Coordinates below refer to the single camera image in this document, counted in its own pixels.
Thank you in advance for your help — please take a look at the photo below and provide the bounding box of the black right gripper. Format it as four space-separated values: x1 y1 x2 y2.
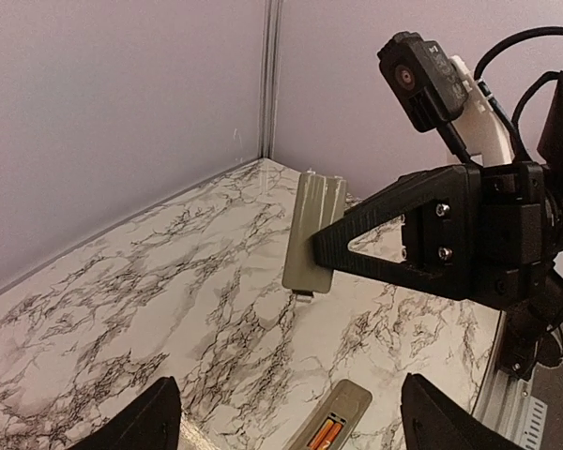
311 162 550 309

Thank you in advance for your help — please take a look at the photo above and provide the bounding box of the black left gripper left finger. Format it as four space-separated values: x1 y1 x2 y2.
71 377 181 450

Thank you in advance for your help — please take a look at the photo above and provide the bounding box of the grey battery compartment cover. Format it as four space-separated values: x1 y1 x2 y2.
281 171 347 303

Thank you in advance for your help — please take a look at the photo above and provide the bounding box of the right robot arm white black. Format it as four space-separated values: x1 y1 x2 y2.
310 71 563 380

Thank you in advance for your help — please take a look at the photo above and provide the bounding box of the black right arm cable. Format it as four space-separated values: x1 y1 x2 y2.
435 25 563 165

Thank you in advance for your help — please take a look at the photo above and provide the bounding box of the front aluminium rail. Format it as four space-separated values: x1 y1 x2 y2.
471 313 548 449

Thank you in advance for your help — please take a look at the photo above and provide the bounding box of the grey white remote control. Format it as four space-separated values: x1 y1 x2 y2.
287 379 373 450

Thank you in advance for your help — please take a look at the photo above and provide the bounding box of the orange battery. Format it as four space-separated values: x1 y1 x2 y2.
317 423 342 450
308 419 335 450

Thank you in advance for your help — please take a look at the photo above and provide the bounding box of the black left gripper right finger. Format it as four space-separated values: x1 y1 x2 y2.
401 373 520 450

